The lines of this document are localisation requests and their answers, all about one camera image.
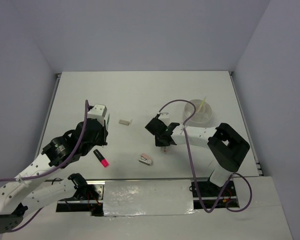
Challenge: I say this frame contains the pink black highlighter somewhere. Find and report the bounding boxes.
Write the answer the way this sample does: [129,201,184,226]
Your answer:
[93,149,109,168]

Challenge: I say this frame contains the silver foil cover plate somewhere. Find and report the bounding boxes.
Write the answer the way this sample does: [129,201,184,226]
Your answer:
[103,179,195,217]

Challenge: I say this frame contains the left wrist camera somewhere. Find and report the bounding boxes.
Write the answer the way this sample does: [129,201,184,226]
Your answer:
[87,104,110,130]

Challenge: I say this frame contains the beige eraser block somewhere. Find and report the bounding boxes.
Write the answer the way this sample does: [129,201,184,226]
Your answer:
[118,119,133,126]

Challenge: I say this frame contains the white round divided container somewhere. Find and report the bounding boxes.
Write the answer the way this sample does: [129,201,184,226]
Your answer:
[182,99,213,127]

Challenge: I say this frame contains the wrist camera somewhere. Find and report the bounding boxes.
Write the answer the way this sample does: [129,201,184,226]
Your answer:
[158,112,170,126]
[87,104,110,130]

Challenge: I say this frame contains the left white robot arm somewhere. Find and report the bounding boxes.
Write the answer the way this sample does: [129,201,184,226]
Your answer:
[0,117,109,234]

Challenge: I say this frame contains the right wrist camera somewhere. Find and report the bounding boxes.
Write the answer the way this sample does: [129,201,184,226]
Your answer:
[158,112,170,126]

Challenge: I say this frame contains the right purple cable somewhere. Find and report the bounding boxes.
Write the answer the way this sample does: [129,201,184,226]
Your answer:
[158,99,253,214]

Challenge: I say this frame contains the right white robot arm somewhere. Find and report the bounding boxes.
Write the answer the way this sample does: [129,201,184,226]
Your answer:
[145,115,250,196]

